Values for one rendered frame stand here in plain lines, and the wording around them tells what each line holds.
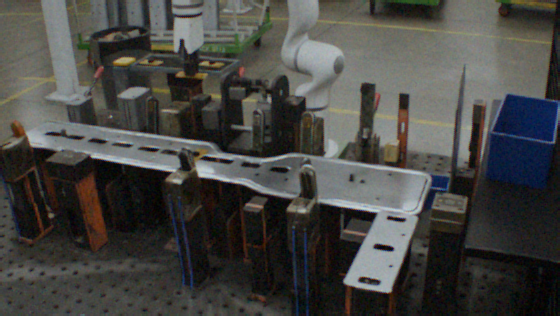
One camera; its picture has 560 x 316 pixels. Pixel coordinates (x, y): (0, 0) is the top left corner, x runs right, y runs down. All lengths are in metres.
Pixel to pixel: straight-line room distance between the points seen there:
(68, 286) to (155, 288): 0.27
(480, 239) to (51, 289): 1.21
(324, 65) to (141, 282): 0.90
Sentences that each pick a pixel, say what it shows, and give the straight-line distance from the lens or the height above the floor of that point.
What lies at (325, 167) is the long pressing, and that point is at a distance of 1.57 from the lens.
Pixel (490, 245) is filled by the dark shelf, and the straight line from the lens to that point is 1.25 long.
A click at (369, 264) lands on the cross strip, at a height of 1.00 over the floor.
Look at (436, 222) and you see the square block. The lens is 1.32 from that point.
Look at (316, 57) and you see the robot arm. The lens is 1.92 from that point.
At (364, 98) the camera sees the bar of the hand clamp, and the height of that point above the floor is 1.17.
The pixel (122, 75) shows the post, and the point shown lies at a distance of 2.14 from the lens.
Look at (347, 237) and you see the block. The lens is 1.33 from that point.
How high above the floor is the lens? 1.74
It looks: 27 degrees down
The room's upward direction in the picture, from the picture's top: 3 degrees counter-clockwise
